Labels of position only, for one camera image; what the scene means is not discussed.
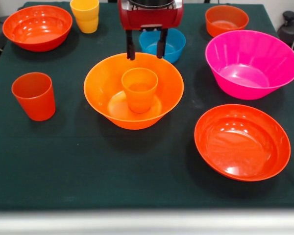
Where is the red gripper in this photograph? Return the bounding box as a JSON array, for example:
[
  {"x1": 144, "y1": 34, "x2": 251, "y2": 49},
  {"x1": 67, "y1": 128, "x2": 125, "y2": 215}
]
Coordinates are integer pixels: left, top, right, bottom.
[{"x1": 117, "y1": 0, "x2": 184, "y2": 61}]

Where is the orange cup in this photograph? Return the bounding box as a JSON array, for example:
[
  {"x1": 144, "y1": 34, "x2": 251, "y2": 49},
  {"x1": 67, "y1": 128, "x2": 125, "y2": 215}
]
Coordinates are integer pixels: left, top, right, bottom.
[{"x1": 121, "y1": 68, "x2": 159, "y2": 114}]

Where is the large orange bowl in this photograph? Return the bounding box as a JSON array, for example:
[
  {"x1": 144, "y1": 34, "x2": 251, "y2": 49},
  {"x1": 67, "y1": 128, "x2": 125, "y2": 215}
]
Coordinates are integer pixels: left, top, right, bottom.
[{"x1": 83, "y1": 52, "x2": 185, "y2": 130}]

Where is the small red bowl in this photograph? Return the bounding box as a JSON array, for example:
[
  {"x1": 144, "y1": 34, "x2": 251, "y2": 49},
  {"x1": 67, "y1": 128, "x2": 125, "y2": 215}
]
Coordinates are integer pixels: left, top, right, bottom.
[{"x1": 205, "y1": 5, "x2": 249, "y2": 38}]

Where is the large pink bowl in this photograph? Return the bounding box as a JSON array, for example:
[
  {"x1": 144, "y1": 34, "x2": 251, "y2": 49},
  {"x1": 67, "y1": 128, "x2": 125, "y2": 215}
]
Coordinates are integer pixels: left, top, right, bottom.
[{"x1": 205, "y1": 30, "x2": 294, "y2": 100}]

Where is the blue bowl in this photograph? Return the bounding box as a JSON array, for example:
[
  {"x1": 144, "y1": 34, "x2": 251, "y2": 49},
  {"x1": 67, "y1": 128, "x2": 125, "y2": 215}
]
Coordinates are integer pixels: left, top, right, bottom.
[{"x1": 139, "y1": 27, "x2": 186, "y2": 64}]

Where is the yellow cup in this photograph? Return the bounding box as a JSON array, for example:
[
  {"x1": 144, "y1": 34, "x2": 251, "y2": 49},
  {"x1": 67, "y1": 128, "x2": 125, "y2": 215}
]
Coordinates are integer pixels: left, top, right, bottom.
[{"x1": 70, "y1": 0, "x2": 100, "y2": 34}]

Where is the large red bowl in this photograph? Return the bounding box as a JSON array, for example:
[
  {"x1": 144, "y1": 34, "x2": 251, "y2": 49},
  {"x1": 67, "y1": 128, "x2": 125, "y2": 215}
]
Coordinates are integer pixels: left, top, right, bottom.
[
  {"x1": 194, "y1": 104, "x2": 292, "y2": 182},
  {"x1": 2, "y1": 5, "x2": 73, "y2": 51}
]

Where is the red cup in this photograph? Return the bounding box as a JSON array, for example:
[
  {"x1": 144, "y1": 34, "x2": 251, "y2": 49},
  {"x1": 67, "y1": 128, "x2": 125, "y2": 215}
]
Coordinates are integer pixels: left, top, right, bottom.
[{"x1": 11, "y1": 72, "x2": 56, "y2": 122}]

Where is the dark green table cloth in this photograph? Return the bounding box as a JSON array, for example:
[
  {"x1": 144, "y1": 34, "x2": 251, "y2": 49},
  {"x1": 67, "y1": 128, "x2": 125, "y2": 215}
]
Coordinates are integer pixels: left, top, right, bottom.
[{"x1": 0, "y1": 1, "x2": 294, "y2": 211}]

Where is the black round device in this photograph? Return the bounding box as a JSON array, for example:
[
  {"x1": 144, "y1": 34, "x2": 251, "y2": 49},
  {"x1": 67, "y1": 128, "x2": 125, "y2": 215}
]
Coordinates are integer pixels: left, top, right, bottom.
[{"x1": 276, "y1": 11, "x2": 294, "y2": 53}]

